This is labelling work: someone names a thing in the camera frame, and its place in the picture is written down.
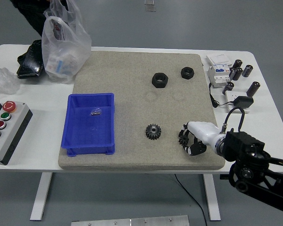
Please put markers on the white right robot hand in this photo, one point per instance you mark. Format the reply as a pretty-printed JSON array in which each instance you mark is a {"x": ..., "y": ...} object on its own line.
[{"x": 204, "y": 131}]

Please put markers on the small black gear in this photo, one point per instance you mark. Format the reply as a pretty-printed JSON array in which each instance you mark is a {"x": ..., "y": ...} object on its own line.
[{"x": 183, "y": 140}]

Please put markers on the large black gear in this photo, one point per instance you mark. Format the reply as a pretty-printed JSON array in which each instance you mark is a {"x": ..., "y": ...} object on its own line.
[{"x": 153, "y": 132}]

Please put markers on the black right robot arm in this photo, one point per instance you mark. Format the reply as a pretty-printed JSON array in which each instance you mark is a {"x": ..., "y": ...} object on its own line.
[{"x": 243, "y": 143}]

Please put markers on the small black hex nut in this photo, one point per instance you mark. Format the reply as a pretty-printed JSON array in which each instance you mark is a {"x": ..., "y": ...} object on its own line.
[{"x": 187, "y": 73}]

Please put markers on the large black hex nut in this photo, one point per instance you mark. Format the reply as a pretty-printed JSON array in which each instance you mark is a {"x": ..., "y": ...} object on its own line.
[{"x": 160, "y": 80}]

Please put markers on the grey push-button control box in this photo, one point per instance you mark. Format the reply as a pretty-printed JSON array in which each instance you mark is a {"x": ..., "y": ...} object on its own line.
[{"x": 16, "y": 131}]

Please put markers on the black power adapter plug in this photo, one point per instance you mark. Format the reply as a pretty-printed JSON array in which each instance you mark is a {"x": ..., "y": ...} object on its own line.
[{"x": 243, "y": 101}]

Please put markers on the black cylindrical capacitor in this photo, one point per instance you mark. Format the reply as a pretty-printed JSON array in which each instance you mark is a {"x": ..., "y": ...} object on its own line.
[
  {"x": 253, "y": 88},
  {"x": 228, "y": 87},
  {"x": 239, "y": 73},
  {"x": 232, "y": 73},
  {"x": 247, "y": 70},
  {"x": 237, "y": 64}
]

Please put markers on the white circuit breaker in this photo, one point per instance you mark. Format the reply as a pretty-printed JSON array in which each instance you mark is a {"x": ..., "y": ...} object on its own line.
[{"x": 217, "y": 76}]

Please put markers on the white table leg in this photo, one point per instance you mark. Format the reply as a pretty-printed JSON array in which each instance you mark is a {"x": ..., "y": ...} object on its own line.
[
  {"x": 211, "y": 202},
  {"x": 41, "y": 197}
]

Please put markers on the flat white carton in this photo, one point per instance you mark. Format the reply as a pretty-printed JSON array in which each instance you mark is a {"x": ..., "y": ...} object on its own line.
[{"x": 218, "y": 58}]

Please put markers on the grey-brown mat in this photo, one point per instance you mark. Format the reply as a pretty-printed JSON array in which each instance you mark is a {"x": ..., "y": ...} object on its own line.
[{"x": 132, "y": 106}]

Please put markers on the small clear parts bag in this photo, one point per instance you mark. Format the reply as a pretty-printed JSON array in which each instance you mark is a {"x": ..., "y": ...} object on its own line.
[{"x": 95, "y": 111}]

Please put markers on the blue plastic bin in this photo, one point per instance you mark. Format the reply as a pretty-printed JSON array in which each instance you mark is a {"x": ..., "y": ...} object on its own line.
[{"x": 89, "y": 131}]

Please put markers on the silver metal plate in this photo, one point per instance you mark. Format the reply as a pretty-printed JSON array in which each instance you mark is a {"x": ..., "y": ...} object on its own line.
[{"x": 129, "y": 221}]

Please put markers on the small clear floor plate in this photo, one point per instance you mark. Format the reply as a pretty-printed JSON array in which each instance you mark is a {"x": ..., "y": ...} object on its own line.
[
  {"x": 151, "y": 8},
  {"x": 149, "y": 2}
]

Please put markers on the white plastic shopping bag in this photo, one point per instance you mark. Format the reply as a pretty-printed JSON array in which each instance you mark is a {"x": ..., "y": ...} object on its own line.
[{"x": 63, "y": 54}]

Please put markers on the black shiny packet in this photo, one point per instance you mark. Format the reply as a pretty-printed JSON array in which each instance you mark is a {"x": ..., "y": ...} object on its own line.
[{"x": 29, "y": 61}]

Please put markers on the red emergency stop button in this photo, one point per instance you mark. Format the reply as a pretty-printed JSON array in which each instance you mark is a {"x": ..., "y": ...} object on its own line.
[{"x": 9, "y": 106}]

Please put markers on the green push button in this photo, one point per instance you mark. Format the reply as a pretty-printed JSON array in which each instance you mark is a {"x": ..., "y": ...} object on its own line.
[{"x": 5, "y": 115}]

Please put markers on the red push button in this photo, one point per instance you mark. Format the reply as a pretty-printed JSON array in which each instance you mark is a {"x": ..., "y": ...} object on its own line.
[{"x": 0, "y": 124}]

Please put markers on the crumpled clear plastic wrap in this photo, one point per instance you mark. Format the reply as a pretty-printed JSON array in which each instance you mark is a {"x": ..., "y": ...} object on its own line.
[{"x": 2, "y": 80}]

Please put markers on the person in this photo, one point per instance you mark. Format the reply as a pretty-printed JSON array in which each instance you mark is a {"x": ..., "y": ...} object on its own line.
[{"x": 30, "y": 14}]

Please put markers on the white wall socket plate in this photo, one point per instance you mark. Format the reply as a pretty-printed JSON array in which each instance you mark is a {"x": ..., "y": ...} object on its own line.
[{"x": 231, "y": 96}]

